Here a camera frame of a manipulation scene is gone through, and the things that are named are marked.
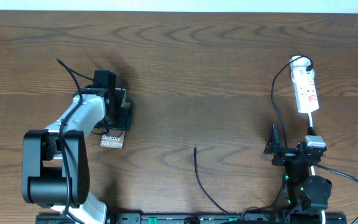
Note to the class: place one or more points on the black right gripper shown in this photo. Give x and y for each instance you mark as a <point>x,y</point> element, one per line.
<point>273,147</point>

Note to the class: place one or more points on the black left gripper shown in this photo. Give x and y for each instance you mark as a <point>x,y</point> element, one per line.
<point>124,122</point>

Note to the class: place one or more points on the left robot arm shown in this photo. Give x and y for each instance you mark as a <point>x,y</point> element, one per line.
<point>55,170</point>

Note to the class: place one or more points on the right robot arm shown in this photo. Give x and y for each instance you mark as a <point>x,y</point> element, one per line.
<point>307,194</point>

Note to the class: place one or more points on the white USB charger adapter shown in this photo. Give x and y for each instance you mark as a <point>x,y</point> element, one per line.
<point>300,63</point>

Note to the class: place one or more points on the white power strip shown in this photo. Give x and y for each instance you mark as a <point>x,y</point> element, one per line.
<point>304,87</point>

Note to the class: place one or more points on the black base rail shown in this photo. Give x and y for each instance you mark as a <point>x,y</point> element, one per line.
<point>135,218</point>

